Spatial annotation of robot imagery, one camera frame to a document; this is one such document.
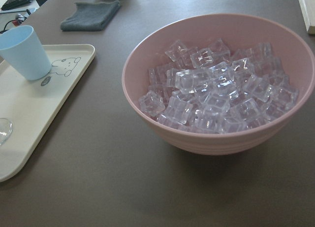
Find pile of clear ice cubes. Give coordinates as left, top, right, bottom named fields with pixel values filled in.
left=138, top=39, right=299, bottom=134

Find light blue plastic cup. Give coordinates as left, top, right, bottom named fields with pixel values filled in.
left=0, top=25, right=52, bottom=80

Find pink plastic bowl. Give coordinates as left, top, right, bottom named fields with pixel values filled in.
left=122, top=13, right=315, bottom=155

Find grey folded cloth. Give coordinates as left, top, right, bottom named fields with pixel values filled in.
left=60, top=0, right=121, bottom=32

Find cream serving tray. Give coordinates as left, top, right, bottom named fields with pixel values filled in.
left=0, top=44, right=95, bottom=182

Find clear wine glass on tray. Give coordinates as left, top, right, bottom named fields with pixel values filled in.
left=0, top=118, right=13, bottom=145

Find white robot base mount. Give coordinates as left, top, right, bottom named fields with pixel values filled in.
left=299, top=0, right=315, bottom=35

